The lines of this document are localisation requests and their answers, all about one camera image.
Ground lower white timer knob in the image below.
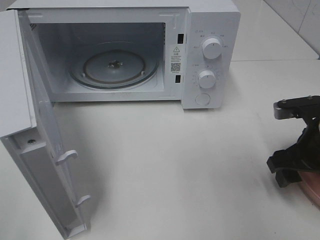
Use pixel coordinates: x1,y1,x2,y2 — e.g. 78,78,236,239
198,70,217,89

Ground upper white power knob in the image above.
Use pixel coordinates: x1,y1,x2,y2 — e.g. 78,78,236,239
200,36,222,60

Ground white microwave oven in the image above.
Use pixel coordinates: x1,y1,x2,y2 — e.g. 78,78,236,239
5,0,241,109

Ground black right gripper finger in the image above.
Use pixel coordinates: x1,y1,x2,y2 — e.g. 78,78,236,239
275,169,302,187
266,148,320,173

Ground pink round plate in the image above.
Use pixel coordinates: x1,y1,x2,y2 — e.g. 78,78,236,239
299,171,320,207

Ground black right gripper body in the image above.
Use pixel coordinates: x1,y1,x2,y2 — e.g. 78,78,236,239
301,118,320,160

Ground glass microwave turntable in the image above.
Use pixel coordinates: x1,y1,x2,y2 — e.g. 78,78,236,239
69,41,163,90

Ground white microwave door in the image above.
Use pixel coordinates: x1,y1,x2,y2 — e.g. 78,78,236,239
0,9,90,239

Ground round white door button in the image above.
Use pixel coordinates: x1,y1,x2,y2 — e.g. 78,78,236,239
195,93,211,106

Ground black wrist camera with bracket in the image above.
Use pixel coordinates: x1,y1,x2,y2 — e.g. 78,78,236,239
273,95,320,120

